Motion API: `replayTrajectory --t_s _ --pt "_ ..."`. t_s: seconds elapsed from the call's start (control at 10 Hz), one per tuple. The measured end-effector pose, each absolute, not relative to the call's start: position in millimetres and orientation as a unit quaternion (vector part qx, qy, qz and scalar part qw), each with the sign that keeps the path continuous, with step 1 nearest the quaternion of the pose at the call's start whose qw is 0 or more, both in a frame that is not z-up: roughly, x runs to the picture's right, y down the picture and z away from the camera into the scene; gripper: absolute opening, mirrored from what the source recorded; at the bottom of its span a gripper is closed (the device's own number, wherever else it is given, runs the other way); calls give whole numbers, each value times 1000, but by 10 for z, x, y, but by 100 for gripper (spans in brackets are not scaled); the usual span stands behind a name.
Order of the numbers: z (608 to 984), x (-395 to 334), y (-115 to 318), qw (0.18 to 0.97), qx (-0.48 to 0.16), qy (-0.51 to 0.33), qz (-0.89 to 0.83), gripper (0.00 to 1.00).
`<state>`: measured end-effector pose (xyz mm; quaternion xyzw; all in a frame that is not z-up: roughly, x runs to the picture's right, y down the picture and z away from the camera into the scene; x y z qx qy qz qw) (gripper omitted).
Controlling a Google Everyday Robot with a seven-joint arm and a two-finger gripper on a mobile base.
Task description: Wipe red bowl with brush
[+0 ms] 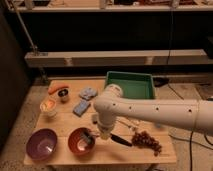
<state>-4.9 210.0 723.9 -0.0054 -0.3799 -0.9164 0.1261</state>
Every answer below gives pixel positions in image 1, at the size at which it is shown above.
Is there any green plastic bin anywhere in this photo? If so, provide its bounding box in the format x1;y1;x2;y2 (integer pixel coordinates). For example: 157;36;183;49
105;71;155;99

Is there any blue sponge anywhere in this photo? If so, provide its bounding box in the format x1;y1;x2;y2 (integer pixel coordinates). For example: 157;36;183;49
73;100;90;117

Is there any grey blue cloth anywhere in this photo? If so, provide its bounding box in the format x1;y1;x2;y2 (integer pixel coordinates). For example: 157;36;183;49
79;87;98;101

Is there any purple bowl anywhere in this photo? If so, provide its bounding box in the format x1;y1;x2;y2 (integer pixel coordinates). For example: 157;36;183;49
26;128;57;160

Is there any metal support rod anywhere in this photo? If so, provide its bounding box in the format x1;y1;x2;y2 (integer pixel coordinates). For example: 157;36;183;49
10;0;48;56

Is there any wooden shelf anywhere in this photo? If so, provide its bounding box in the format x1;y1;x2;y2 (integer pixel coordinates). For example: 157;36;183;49
4;0;213;12
25;49;213;68

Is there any red bowl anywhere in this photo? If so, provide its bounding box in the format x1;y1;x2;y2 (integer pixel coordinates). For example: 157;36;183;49
68;127;95;156

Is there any lower wooden shelf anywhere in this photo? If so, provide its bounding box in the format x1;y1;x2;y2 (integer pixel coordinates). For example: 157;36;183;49
25;49;213;68

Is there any orange carrot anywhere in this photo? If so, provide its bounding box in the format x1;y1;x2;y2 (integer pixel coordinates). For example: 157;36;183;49
48;83;69;95

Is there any small cup with dark lid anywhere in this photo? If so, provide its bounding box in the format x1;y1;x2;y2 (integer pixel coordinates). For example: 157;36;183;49
58;88;69;103

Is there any black cable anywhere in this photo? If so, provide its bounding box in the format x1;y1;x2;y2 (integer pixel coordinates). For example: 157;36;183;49
163;9;213;171

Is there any clear cup with orange content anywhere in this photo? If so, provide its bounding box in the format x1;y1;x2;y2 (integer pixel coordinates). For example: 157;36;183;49
40;99;56;117

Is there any black handled brush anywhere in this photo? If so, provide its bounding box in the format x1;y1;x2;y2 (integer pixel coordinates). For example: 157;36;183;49
81;131;132;147

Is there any bunch of dark grapes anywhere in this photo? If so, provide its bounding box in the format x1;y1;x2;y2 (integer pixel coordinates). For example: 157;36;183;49
131;131;162;156

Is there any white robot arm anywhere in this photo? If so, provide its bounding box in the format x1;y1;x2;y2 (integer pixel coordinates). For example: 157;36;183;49
93;84;213;139

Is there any upper wooden shelf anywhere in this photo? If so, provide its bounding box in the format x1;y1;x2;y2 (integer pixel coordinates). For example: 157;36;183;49
4;0;213;12

